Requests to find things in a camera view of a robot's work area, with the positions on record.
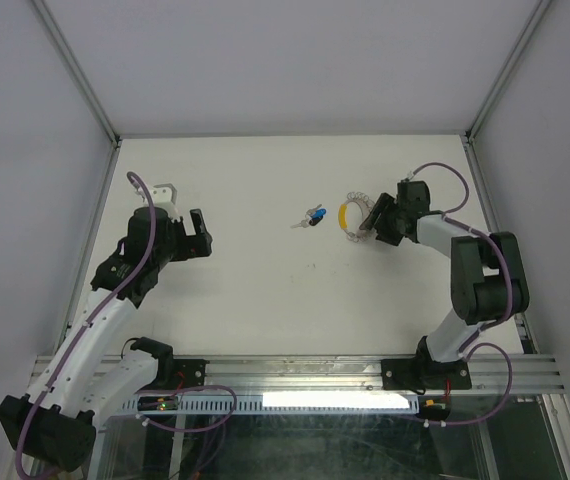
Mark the left aluminium frame post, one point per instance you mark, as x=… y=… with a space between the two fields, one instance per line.
x=75 y=72

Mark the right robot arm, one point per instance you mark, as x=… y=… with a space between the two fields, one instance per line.
x=488 y=286

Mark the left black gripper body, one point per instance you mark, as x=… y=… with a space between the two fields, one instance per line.
x=185 y=247

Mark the right aluminium frame post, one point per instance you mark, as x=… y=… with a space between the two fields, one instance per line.
x=507 y=150

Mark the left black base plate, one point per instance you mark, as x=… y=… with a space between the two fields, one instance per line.
x=187 y=372

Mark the aluminium frame post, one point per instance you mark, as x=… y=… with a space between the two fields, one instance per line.
x=75 y=72
x=507 y=150

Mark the white slotted cable duct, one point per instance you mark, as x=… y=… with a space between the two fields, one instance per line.
x=278 y=402

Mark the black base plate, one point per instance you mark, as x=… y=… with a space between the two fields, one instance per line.
x=412 y=375
x=187 y=372

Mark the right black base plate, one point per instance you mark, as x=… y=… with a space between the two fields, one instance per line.
x=412 y=375

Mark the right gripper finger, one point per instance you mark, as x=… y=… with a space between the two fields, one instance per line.
x=366 y=227
x=381 y=208

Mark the aluminium mounting rail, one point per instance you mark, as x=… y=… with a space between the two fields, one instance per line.
x=527 y=374

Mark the key bunch with blue fob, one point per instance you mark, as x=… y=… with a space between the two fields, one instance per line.
x=312 y=217

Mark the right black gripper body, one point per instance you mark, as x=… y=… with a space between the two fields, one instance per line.
x=389 y=229

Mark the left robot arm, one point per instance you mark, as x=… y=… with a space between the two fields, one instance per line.
x=57 y=419

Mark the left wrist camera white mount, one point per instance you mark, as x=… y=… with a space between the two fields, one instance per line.
x=163 y=198

